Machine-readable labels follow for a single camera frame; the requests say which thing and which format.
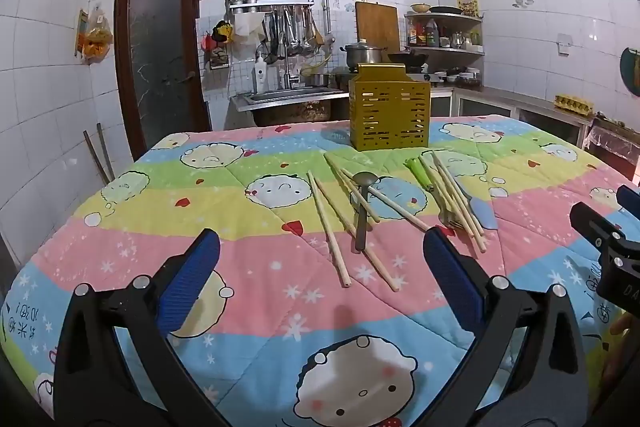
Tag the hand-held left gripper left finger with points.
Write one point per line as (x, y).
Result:
(192, 277)

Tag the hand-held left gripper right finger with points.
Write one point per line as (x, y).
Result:
(452, 277)

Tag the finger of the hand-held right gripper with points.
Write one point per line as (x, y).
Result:
(629, 197)
(592, 219)

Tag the metal fork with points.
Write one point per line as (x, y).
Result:
(449, 217)

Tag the metal spoon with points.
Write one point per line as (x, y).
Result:
(361, 227)

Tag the yellow slotted utensil holder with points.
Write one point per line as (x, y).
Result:
(390, 112)

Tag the row of hanging kitchen utensils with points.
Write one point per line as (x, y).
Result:
(292, 32)

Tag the person's right hand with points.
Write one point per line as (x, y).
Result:
(622, 326)

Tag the table with plastic cover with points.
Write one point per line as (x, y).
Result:
(615, 142)

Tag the cartoon printed blanket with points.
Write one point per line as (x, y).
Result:
(225, 187)

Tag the yellow egg carton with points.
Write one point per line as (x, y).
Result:
(572, 103)

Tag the kitchen counter cabinet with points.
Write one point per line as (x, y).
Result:
(500, 102)

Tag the wooden stick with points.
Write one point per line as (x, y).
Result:
(95, 154)
(106, 152)

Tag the steel sink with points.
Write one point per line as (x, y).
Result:
(285, 99)

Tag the white soap bottle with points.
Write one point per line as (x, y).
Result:
(260, 77)

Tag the metal corner shelf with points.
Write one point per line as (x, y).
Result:
(450, 49)

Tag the brown framed glass door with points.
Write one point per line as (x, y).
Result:
(155, 57)

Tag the black wok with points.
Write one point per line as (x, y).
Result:
(407, 57)

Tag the metal faucet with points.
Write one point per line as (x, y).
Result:
(291, 74)

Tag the red hanging item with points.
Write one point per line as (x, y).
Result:
(207, 43)

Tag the steel cooking pot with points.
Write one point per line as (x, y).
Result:
(364, 54)

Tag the dark sauce bottle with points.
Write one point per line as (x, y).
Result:
(432, 34)

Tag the yellow black hanging glove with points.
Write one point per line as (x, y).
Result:
(223, 32)

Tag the hanging plastic bag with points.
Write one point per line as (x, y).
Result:
(95, 37)

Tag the rectangular wooden cutting board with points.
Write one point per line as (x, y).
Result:
(377, 24)

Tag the round dark wall object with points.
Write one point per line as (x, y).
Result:
(632, 72)

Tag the white wall socket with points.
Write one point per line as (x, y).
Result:
(565, 43)

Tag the yellow wall poster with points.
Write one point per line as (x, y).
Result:
(467, 3)

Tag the metal wall rack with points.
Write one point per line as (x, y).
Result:
(270, 2)

